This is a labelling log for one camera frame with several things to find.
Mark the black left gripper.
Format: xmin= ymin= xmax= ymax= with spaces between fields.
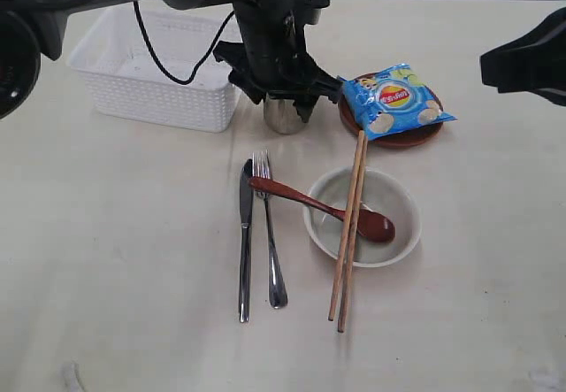
xmin=213 ymin=0 xmax=341 ymax=123

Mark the clear faceted glass cup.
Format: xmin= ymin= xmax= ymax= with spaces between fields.
xmin=264 ymin=95 xmax=309 ymax=135

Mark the wooden chopstick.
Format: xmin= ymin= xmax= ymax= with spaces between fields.
xmin=338 ymin=135 xmax=368 ymax=334
xmin=328 ymin=130 xmax=365 ymax=321

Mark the silver fork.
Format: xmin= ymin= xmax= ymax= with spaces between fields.
xmin=252 ymin=150 xmax=288 ymax=309

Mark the blue chips bag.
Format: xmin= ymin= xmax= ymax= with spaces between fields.
xmin=336 ymin=62 xmax=458 ymax=143

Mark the silver table knife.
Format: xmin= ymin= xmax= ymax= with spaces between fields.
xmin=239 ymin=159 xmax=254 ymax=323

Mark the brown wooden plate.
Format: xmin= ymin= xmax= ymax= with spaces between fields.
xmin=337 ymin=73 xmax=445 ymax=149

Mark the white floral ceramic bowl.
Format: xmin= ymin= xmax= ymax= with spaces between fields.
xmin=302 ymin=165 xmax=422 ymax=269

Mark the brown wooden spoon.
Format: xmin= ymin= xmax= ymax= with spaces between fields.
xmin=249 ymin=176 xmax=395 ymax=242

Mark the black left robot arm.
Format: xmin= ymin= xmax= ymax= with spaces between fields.
xmin=1 ymin=0 xmax=342 ymax=121

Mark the white perforated plastic basket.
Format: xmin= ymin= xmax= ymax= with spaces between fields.
xmin=67 ymin=5 xmax=241 ymax=133

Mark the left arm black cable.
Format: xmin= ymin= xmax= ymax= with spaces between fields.
xmin=132 ymin=2 xmax=235 ymax=86

